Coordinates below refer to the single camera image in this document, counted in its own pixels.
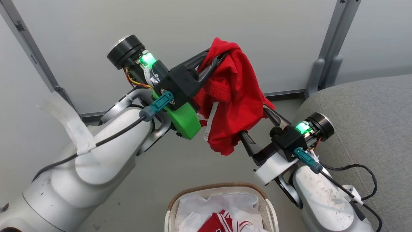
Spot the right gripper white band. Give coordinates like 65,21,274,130
239,105,335,186

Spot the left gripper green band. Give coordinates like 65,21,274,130
107,34,229,140

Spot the white laundry basket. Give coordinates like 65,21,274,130
164,183,279,232

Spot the red and white striped garment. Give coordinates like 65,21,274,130
197,209,252,232

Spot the grey fabric sofa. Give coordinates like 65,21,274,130
291,74,412,232

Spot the white tape strip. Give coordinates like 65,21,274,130
37,92,97,156

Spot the teal cable connector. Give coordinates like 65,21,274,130
139,91,174,122
293,147,323,175

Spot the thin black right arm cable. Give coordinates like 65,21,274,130
320,164,383,232

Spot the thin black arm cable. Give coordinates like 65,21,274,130
320,164,383,232
32,115,145,183

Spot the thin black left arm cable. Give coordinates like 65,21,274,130
32,115,145,183

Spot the grey partition post with feet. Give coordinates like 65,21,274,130
305,0,361,98

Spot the grey partition post with slots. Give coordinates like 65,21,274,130
0,0,75,107

